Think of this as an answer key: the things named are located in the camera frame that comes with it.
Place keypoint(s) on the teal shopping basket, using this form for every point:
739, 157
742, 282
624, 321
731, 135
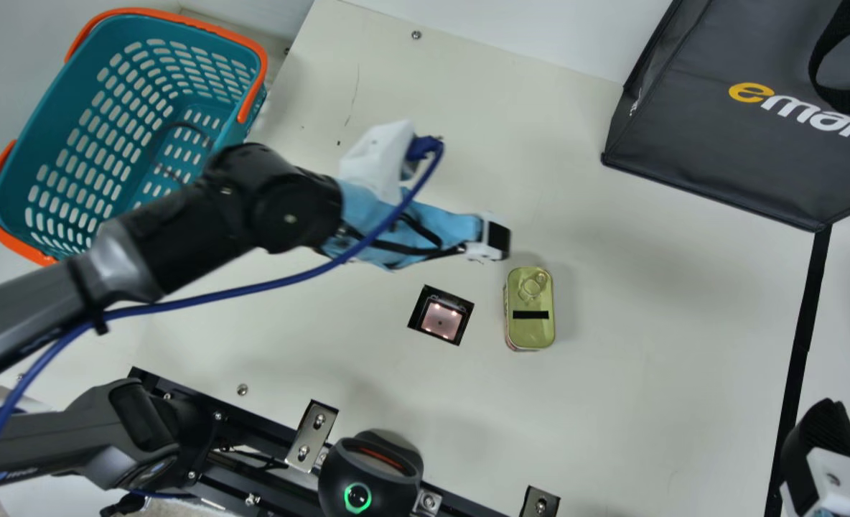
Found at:
109, 108

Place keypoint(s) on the black device with green light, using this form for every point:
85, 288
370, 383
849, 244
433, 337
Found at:
367, 467

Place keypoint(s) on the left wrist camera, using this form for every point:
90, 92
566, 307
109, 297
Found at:
378, 158

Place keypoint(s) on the black strip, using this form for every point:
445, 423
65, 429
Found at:
802, 345

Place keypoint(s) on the small square scanner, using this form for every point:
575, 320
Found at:
443, 316

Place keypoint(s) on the gold rectangular tin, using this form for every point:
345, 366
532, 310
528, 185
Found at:
533, 330

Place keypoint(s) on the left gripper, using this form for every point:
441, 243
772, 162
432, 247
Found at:
432, 226

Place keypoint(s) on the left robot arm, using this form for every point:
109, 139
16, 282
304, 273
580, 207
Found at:
253, 201

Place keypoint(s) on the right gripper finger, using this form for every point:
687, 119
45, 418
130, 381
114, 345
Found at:
820, 459

